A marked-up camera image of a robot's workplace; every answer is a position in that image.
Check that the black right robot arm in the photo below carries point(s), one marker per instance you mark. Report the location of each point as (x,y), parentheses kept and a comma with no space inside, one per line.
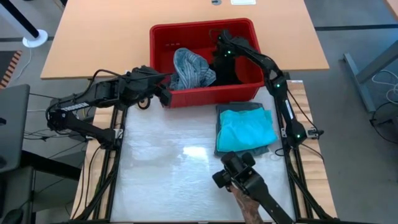
(284,109)

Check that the white pole stand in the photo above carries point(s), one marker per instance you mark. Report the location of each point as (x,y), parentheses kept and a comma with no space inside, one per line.
(34,39)

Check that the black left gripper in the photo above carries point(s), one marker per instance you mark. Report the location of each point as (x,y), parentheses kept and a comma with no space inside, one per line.
(143,84)

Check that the hazard striped floor mat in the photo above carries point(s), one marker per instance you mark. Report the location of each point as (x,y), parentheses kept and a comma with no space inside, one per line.
(9,67)

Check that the black garment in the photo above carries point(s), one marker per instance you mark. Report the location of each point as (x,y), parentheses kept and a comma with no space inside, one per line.
(225,74)

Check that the turquoise garment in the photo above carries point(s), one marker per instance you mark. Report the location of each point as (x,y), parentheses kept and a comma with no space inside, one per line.
(245,130)

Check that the silver aluminium rail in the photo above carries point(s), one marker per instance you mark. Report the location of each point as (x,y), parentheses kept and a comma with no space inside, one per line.
(313,133)
(119,133)

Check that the black aluminium table frame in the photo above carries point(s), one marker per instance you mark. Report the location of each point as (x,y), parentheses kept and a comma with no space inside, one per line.
(292,193)

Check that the grey metal table leg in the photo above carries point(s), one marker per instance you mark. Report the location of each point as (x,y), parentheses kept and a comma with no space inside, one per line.
(367,67)

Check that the blue grey striped garment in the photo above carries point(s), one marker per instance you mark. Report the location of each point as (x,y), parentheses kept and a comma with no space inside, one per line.
(189,70)

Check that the white paper sheet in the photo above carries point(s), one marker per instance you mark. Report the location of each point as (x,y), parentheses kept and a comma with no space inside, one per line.
(242,2)

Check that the large tan wooden desk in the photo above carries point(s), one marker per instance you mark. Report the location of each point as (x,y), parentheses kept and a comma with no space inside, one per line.
(102,37)

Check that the dark grey monitor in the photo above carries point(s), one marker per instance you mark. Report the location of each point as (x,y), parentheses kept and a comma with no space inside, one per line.
(12,124)

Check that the grey-green trousers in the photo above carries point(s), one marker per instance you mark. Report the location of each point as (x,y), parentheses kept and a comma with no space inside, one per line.
(236,105)

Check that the person's forearm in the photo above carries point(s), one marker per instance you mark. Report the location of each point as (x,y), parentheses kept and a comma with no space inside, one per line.
(248,208)

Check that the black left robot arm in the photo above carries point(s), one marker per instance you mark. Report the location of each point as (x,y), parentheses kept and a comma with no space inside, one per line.
(77,107)

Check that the red plastic laundry bin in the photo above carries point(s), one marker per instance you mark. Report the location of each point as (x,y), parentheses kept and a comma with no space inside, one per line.
(186,34)

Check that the black handheld device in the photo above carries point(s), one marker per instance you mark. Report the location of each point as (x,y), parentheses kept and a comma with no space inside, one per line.
(248,180)

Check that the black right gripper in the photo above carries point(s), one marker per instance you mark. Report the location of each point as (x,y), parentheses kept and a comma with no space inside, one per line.
(231,43)

